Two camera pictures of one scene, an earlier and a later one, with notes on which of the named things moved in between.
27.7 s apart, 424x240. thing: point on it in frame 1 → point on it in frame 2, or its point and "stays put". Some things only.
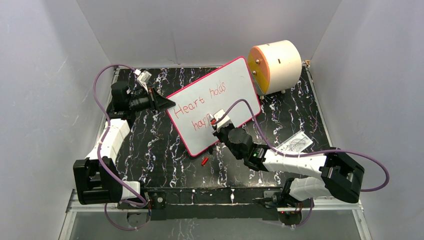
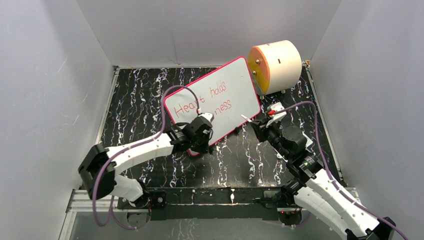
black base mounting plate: [208, 204] stays put
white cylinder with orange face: [274, 67] stays put
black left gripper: [157, 102] → [204, 149]
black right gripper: [219, 134] → [259, 126]
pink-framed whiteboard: [210, 95] stays put
